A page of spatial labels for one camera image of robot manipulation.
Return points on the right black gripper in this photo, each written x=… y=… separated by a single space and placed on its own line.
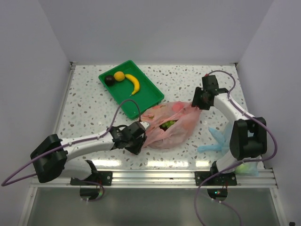
x=198 y=91

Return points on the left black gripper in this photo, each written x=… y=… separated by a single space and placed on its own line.
x=137 y=149

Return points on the pink plastic bag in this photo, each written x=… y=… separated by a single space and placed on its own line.
x=183 y=113

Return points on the green grape bunch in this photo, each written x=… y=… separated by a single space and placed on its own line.
x=167 y=125

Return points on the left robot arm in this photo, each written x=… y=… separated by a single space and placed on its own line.
x=54 y=157

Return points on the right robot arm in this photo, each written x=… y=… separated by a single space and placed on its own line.
x=248 y=140

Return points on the small yellow orange fruit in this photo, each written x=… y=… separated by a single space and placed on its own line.
x=119 y=76

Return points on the blue plastic bag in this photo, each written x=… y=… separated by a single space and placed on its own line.
x=223 y=145

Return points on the yellow banana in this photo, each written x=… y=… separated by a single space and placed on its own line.
x=135 y=83

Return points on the green plastic tray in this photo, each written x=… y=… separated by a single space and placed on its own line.
x=148 y=95

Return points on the dark purple plum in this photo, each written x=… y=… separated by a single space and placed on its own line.
x=109 y=80

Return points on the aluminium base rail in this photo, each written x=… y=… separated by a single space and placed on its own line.
x=183 y=178

